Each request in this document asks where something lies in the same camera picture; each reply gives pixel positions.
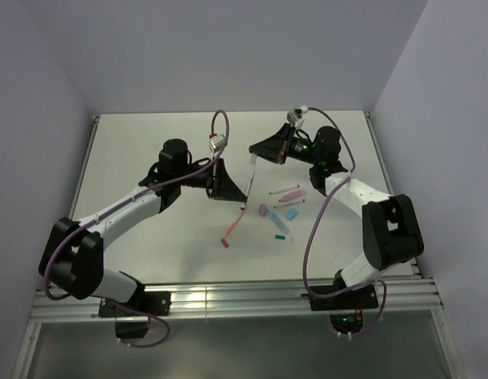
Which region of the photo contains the orange pen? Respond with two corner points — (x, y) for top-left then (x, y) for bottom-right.
(224, 205), (249, 238)

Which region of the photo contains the white thin pen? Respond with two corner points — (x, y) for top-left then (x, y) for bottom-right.
(268, 184), (300, 195)

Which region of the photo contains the grey blue-tip pen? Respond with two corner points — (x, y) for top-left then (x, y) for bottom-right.
(240, 153), (257, 211)

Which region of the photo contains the light blue cap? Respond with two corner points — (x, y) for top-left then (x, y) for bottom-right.
(285, 208), (298, 220)

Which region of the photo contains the purple marker cap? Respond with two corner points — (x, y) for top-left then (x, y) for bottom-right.
(259, 204), (268, 217)

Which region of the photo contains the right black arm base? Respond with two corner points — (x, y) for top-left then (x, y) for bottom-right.
(302, 285), (379, 311)

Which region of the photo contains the aluminium rail frame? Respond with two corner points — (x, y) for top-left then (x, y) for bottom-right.
(12, 111), (467, 378)

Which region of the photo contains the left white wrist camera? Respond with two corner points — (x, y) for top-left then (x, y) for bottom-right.
(208, 133), (226, 154)

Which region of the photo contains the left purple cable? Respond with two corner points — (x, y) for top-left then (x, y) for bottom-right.
(43, 109), (231, 349)

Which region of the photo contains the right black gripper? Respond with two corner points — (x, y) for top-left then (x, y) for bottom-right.
(250, 123), (321, 166)

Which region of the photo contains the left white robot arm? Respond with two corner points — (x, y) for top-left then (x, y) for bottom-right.
(39, 134), (246, 315)

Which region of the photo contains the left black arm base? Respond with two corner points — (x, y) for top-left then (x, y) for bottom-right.
(98, 291), (171, 345)

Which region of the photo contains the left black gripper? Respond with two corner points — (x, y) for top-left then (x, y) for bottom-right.
(175, 156), (246, 203)

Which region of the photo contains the teal thin pen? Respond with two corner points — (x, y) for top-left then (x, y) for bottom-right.
(272, 198), (306, 209)

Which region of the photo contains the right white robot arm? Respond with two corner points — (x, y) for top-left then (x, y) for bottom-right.
(249, 124), (424, 308)

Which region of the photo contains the light blue highlighter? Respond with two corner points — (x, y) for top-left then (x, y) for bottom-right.
(267, 210), (290, 235)

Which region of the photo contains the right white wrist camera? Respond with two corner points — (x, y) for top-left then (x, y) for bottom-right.
(287, 106), (309, 129)

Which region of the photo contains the pink highlighter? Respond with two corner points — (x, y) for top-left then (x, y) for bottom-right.
(279, 188), (306, 203)

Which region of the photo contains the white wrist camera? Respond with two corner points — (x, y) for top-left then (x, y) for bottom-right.
(208, 133), (226, 154)
(287, 106), (309, 129)

